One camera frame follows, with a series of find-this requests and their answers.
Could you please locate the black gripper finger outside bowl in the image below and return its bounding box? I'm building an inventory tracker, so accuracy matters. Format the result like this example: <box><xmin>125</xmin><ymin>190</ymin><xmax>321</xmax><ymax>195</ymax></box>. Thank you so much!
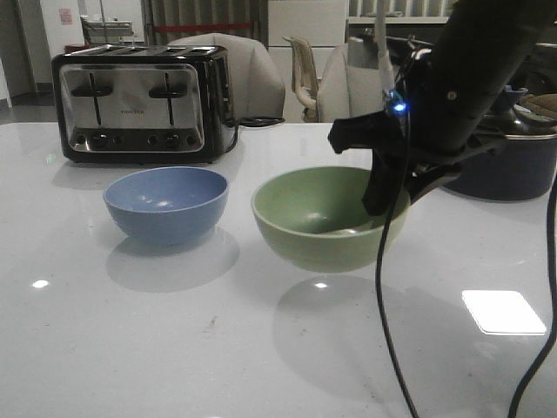
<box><xmin>407</xmin><ymin>165</ymin><xmax>461</xmax><ymax>204</ymax></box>

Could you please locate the black gripper finger inside bowl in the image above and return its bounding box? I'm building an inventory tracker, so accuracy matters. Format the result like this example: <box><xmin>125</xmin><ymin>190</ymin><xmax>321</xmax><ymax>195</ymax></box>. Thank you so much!
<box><xmin>362</xmin><ymin>146</ymin><xmax>409</xmax><ymax>216</ymax></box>

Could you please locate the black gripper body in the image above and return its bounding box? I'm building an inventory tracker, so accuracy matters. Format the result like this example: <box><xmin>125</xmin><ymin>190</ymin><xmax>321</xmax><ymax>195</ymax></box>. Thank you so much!
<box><xmin>328</xmin><ymin>47</ymin><xmax>506</xmax><ymax>176</ymax></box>

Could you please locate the green bowl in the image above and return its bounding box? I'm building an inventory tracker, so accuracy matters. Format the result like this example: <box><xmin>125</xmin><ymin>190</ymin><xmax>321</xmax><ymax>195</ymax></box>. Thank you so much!
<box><xmin>252</xmin><ymin>166</ymin><xmax>386</xmax><ymax>273</ymax></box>

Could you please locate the blue bowl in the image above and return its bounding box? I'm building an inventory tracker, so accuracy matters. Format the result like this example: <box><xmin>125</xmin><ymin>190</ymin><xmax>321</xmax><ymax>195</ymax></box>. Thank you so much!
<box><xmin>103</xmin><ymin>166</ymin><xmax>229</xmax><ymax>246</ymax></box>

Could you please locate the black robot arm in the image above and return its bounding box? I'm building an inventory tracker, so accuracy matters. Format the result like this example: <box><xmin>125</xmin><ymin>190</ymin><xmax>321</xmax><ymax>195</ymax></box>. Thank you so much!
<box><xmin>328</xmin><ymin>1</ymin><xmax>556</xmax><ymax>216</ymax></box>

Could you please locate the beige upholstered chair right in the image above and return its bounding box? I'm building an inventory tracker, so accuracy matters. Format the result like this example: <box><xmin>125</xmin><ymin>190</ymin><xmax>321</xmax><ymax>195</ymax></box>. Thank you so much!
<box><xmin>317</xmin><ymin>37</ymin><xmax>392</xmax><ymax>122</ymax></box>

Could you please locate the beige upholstered chair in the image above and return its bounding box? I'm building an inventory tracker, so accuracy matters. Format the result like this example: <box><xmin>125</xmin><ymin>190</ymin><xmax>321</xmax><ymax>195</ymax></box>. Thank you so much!
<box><xmin>170</xmin><ymin>33</ymin><xmax>285</xmax><ymax>118</ymax></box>
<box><xmin>317</xmin><ymin>37</ymin><xmax>392</xmax><ymax>122</ymax></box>

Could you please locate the dark blue cooking pot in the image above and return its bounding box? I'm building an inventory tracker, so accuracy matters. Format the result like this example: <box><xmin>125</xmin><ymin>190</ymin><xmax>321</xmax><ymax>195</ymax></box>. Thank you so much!
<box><xmin>444</xmin><ymin>132</ymin><xmax>556</xmax><ymax>201</ymax></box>

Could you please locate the cream plastic chair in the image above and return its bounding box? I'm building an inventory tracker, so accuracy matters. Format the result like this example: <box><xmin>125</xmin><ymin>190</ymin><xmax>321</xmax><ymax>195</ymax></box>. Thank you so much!
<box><xmin>283</xmin><ymin>36</ymin><xmax>319</xmax><ymax>123</ymax></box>

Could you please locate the glass pot lid blue knob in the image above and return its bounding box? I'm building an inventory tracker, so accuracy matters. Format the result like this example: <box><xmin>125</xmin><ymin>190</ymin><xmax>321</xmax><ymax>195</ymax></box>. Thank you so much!
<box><xmin>480</xmin><ymin>85</ymin><xmax>556</xmax><ymax>140</ymax></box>

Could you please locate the white cabinet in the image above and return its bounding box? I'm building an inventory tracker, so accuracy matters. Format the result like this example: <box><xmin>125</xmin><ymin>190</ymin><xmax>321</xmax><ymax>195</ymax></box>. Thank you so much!
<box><xmin>268</xmin><ymin>1</ymin><xmax>348</xmax><ymax>123</ymax></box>

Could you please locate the brown cushion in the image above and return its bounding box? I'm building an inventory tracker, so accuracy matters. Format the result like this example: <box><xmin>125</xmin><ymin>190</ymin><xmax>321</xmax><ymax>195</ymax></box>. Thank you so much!
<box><xmin>519</xmin><ymin>93</ymin><xmax>557</xmax><ymax>121</ymax></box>

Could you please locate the beige upholstered chair left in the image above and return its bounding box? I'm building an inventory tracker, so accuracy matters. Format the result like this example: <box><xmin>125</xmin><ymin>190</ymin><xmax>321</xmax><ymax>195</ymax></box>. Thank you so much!
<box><xmin>170</xmin><ymin>33</ymin><xmax>285</xmax><ymax>118</ymax></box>

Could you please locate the black chrome four-slot toaster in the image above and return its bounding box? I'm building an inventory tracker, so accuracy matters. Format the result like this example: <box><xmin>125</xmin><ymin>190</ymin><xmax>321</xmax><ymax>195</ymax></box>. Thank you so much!
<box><xmin>51</xmin><ymin>44</ymin><xmax>237</xmax><ymax>164</ymax></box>

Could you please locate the black cable at right edge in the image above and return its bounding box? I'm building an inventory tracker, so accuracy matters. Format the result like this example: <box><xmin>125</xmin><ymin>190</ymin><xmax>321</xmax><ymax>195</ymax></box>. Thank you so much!
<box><xmin>507</xmin><ymin>165</ymin><xmax>557</xmax><ymax>418</ymax></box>

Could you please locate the black toaster power cord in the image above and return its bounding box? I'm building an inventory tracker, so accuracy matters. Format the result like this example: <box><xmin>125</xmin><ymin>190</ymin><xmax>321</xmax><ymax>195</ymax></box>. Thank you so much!
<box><xmin>223</xmin><ymin>116</ymin><xmax>286</xmax><ymax>154</ymax></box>

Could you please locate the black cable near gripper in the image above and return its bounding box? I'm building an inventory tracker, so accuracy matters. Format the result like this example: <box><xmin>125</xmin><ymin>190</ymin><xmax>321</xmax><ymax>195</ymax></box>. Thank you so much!
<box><xmin>374</xmin><ymin>104</ymin><xmax>419</xmax><ymax>418</ymax></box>

